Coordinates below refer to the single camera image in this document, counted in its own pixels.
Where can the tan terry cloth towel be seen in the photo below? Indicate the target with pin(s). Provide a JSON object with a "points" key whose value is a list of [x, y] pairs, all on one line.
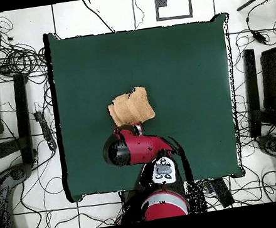
{"points": [[132, 107]]}

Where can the black power adapter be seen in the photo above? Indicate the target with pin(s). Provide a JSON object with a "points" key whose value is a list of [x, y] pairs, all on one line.
{"points": [[259, 37]]}

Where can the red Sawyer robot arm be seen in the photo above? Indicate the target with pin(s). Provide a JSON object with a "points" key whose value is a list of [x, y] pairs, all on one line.
{"points": [[143, 148]]}

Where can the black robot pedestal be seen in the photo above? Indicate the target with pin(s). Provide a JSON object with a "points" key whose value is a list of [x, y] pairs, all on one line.
{"points": [[132, 206]]}

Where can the dark green table cloth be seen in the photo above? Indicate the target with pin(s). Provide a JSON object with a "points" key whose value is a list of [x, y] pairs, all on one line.
{"points": [[185, 74]]}

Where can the black metal stand frame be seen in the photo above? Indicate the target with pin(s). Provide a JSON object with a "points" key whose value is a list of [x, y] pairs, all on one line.
{"points": [[252, 90], [23, 117]]}

